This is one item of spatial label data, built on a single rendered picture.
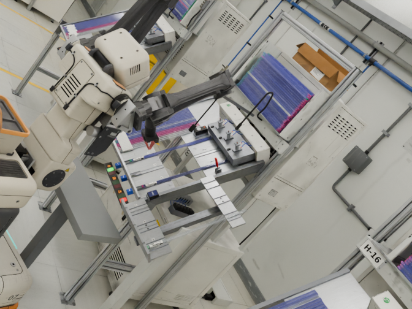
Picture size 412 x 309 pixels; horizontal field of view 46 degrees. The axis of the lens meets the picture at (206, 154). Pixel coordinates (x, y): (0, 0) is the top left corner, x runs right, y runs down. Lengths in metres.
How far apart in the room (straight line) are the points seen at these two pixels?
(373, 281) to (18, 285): 1.56
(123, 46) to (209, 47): 1.97
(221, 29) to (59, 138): 2.11
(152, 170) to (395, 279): 1.31
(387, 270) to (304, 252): 2.02
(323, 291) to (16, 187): 1.29
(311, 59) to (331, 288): 1.54
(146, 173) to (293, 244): 1.91
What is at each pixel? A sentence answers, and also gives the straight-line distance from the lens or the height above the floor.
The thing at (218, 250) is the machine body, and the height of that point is 0.58.
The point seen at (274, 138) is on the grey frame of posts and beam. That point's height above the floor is 1.35.
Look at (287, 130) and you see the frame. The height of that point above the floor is 1.43.
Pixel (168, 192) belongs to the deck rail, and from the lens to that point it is 2.49.
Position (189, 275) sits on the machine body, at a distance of 3.10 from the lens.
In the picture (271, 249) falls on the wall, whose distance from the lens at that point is 4.30.
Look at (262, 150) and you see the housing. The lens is 2.62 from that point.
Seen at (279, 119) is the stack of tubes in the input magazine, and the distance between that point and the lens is 2.64.
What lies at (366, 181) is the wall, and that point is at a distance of 4.01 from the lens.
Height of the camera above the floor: 1.75
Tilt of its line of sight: 15 degrees down
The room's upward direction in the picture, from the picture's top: 41 degrees clockwise
